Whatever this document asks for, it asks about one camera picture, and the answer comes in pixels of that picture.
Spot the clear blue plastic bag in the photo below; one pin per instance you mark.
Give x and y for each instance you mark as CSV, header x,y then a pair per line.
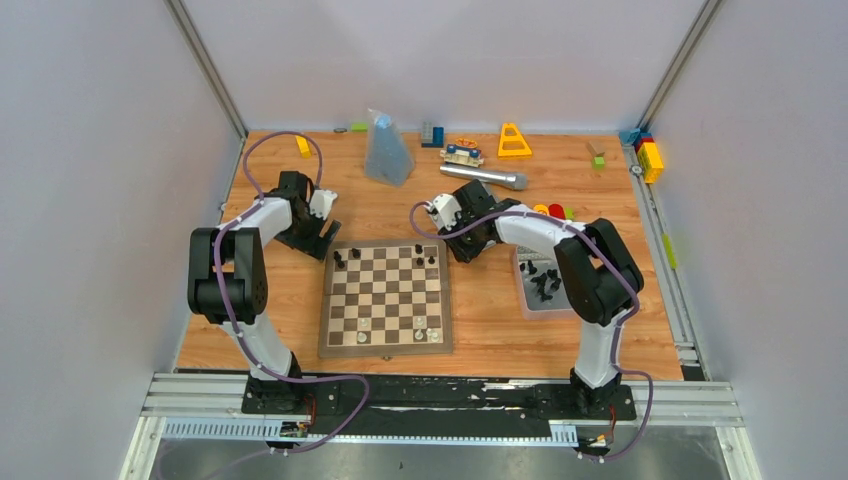
x,y
388,159

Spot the grey tray black pieces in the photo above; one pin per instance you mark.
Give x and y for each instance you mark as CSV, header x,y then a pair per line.
x,y
557,309

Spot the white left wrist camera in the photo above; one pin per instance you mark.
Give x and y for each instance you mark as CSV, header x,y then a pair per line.
x,y
321,203

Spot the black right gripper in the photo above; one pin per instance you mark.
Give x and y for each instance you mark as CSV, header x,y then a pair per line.
x,y
462,252

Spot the pile of black chess pieces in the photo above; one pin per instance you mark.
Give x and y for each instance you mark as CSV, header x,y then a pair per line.
x,y
539,282

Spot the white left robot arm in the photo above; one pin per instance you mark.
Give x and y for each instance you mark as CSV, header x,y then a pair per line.
x,y
227,277

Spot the green wooden cube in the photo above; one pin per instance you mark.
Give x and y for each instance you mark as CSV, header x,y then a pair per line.
x,y
598,162

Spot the silver metal cylinder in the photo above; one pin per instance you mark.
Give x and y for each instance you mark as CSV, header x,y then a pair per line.
x,y
512,180

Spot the blue white toy car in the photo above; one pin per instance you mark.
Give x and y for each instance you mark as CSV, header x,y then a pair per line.
x,y
463,152

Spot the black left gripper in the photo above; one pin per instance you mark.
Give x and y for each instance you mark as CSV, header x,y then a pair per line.
x,y
308,237

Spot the stacked coloured duplo blocks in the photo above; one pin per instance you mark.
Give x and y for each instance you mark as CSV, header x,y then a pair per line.
x,y
647,153

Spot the yellow triangular toy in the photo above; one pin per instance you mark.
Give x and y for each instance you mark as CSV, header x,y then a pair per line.
x,y
512,144

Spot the wooden chess board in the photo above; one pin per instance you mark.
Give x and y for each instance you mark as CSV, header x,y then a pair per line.
x,y
386,298

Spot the blue grey lego block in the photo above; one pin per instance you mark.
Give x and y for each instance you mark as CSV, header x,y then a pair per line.
x,y
432,136

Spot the blue yellow red toy blocks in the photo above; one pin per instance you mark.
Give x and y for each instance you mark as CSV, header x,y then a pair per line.
x,y
555,210

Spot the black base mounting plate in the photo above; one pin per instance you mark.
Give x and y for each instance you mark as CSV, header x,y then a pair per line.
x,y
434,406

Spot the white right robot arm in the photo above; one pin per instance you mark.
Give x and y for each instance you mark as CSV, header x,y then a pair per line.
x,y
599,276

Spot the yellow block by wall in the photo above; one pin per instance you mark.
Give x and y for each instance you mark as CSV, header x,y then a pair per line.
x,y
303,146

